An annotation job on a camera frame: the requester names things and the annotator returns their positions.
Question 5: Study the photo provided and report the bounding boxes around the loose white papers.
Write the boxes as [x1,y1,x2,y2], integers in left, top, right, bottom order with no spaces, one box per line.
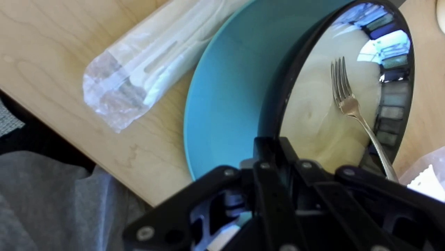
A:
[400,146,445,203]

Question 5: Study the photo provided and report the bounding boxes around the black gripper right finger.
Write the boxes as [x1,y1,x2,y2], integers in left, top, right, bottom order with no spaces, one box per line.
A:
[277,136,445,251]

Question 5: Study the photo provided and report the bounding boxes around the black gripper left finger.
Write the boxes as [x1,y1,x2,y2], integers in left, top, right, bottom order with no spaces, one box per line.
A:
[123,136,300,251]

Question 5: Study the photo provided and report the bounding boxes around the blue plate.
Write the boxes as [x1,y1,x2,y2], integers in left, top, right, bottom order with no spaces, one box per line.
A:
[183,0,354,180]

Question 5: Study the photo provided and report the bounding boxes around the plastic wrapped cutlery packet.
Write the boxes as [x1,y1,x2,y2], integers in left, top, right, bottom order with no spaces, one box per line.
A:
[83,0,255,133]

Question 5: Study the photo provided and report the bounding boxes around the silver fork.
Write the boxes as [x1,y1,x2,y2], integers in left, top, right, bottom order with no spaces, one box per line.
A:
[330,55,401,182]

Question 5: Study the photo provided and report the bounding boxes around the grey cloth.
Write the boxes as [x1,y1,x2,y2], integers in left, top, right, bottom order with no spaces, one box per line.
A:
[0,89,158,251]

